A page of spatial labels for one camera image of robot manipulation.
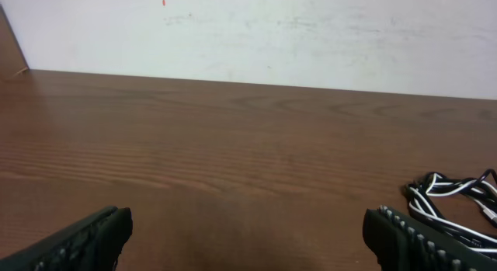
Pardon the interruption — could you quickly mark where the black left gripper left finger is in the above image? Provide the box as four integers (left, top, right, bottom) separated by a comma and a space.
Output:
1, 206, 133, 271

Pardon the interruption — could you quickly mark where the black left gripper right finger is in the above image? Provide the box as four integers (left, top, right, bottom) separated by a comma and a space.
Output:
363, 205, 496, 271

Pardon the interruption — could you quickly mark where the black usb cable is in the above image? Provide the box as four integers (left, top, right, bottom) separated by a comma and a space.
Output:
401, 169, 497, 260

